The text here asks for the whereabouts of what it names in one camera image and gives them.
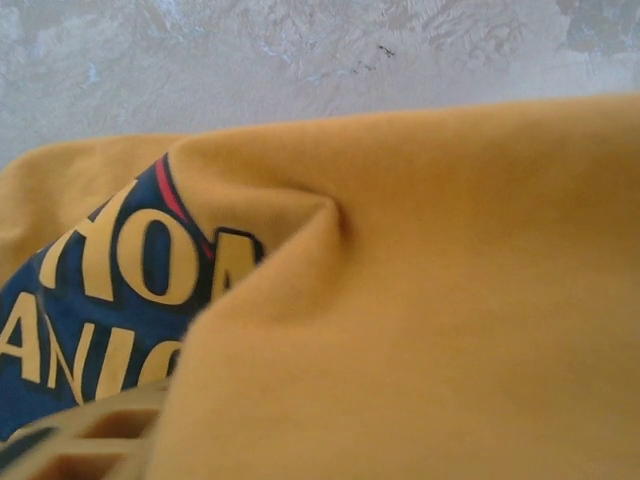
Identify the yellow t-shirt with blue print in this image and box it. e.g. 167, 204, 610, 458
0, 92, 640, 480

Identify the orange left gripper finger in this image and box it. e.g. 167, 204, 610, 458
0, 382, 171, 480

